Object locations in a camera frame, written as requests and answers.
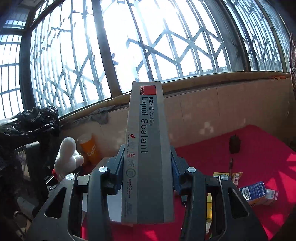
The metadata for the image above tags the corn crisp snack bar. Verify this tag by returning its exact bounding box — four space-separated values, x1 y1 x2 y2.
231 172 243 187

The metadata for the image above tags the black pen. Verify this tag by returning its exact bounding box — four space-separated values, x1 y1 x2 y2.
229 157 233 179

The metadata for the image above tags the black plastic bag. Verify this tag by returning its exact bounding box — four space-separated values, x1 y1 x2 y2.
1 106 60 161

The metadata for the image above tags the blue white medicine box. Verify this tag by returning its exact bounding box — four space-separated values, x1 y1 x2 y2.
239 181 267 206

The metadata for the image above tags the grey liquid sealant box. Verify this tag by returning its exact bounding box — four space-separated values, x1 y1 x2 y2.
122 81 175 224

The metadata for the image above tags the red cloth table mat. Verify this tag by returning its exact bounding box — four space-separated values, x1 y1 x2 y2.
81 124 296 241

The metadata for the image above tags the yellow bamboo tissue pack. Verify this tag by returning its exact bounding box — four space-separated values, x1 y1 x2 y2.
206 193 213 234

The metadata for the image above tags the small white red box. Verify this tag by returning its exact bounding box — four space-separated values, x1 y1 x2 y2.
263 189 278 206

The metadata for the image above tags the white yellow medicine box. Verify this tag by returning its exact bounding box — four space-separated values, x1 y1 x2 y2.
213 172 229 177

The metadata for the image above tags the grey rag on sill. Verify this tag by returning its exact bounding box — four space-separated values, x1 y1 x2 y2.
60 105 121 130

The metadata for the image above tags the white plush dog toy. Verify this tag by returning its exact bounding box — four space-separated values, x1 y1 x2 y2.
53 137 84 182

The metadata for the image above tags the orange coco paper cup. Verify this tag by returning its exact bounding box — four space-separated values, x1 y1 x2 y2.
77 133 102 166

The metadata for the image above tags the black cube power adapter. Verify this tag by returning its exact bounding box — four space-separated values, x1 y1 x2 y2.
229 135 241 154

